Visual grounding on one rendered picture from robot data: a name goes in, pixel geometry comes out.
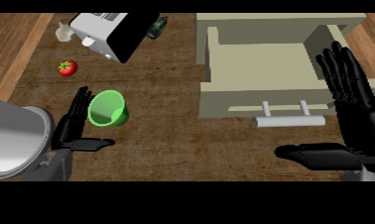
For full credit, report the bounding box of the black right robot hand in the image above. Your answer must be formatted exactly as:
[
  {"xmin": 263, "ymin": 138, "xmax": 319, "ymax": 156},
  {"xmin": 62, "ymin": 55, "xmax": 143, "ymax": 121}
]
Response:
[{"xmin": 274, "ymin": 41, "xmax": 375, "ymax": 172}]

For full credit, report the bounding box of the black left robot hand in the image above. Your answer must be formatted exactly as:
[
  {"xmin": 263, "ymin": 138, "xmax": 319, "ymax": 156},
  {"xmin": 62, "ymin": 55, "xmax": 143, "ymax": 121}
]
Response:
[{"xmin": 50, "ymin": 85, "xmax": 116, "ymax": 153}]

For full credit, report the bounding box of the green cup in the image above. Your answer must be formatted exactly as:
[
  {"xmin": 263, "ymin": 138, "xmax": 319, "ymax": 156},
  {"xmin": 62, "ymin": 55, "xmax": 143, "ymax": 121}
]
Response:
[{"xmin": 87, "ymin": 89, "xmax": 130, "ymax": 128}]

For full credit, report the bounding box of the beige open drawer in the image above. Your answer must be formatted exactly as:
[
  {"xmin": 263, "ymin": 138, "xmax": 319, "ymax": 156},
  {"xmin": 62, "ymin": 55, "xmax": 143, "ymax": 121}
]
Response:
[{"xmin": 198, "ymin": 25, "xmax": 375, "ymax": 119}]

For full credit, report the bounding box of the red tomato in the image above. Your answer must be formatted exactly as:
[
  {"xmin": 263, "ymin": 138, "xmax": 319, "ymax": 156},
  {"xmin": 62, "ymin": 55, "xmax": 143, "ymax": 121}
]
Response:
[{"xmin": 57, "ymin": 59, "xmax": 79, "ymax": 77}]

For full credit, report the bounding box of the white garlic bulb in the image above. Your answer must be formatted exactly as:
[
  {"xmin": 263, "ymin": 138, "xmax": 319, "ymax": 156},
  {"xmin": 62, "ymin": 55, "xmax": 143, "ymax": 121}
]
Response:
[{"xmin": 54, "ymin": 22, "xmax": 77, "ymax": 43}]

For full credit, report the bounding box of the white and black toaster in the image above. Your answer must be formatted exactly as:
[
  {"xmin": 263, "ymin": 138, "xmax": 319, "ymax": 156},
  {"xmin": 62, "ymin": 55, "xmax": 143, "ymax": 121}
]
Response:
[{"xmin": 69, "ymin": 13, "xmax": 161, "ymax": 64}]

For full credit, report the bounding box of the beige cabinet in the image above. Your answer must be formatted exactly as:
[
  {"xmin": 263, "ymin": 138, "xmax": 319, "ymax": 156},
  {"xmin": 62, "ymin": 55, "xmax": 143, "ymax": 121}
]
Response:
[{"xmin": 195, "ymin": 13, "xmax": 367, "ymax": 65}]

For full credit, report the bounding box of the dark green bottle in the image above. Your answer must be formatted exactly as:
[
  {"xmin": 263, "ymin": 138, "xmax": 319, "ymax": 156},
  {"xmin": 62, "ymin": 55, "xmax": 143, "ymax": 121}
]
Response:
[{"xmin": 144, "ymin": 16, "xmax": 170, "ymax": 41}]

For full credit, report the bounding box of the white drawer handle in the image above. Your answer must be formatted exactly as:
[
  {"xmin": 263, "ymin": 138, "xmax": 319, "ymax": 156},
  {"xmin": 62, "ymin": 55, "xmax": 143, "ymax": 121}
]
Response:
[{"xmin": 254, "ymin": 99, "xmax": 326, "ymax": 129}]

